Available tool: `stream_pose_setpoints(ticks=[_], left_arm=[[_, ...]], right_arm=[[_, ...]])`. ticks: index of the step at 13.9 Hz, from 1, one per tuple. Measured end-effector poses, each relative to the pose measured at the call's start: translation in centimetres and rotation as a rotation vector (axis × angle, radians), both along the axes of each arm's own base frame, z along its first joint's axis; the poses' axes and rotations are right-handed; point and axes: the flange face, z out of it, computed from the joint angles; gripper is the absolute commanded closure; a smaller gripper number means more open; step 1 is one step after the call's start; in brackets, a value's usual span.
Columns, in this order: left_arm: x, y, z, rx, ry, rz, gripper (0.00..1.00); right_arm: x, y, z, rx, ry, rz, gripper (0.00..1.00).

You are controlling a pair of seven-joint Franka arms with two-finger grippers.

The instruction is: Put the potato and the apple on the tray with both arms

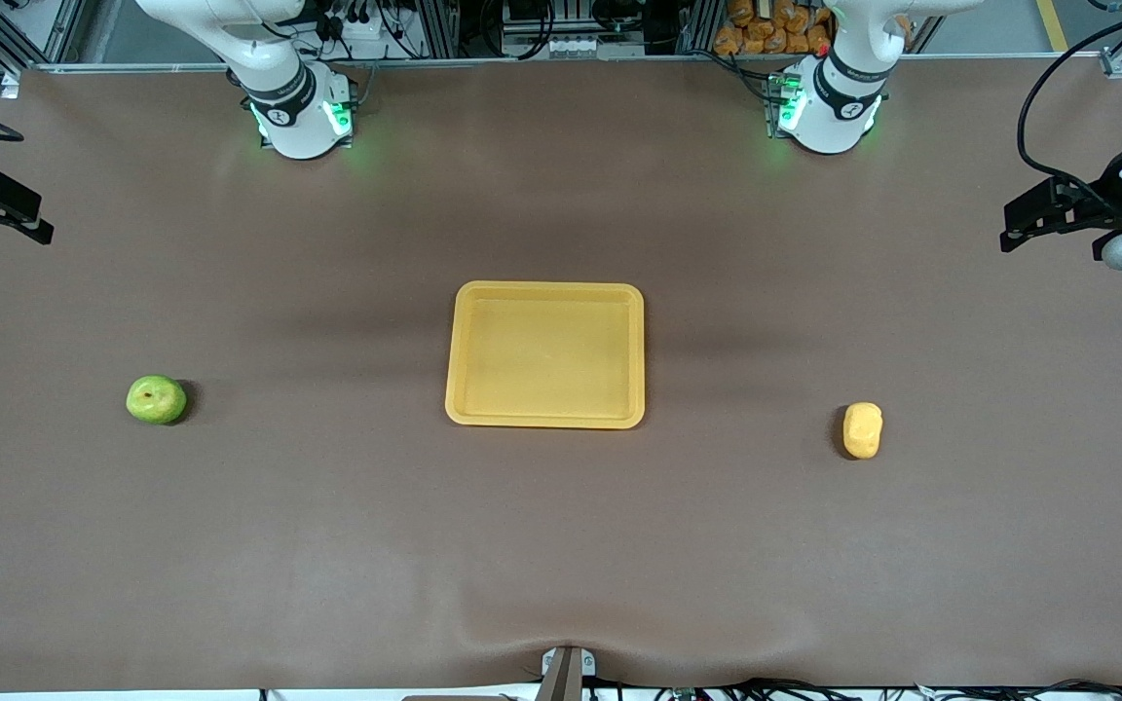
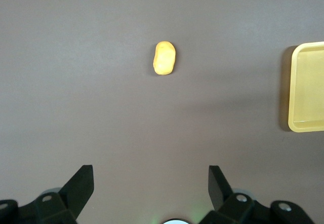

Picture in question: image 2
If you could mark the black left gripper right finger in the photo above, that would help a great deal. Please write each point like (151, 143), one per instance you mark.
(220, 191)

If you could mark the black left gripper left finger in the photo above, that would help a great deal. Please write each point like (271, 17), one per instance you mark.
(76, 191)

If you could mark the yellow bread roll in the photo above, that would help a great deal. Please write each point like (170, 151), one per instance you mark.
(164, 58)

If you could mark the yellow plastic tray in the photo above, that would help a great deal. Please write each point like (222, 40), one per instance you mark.
(308, 87)

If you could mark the brown table cover mat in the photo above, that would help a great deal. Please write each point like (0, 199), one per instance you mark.
(76, 82)

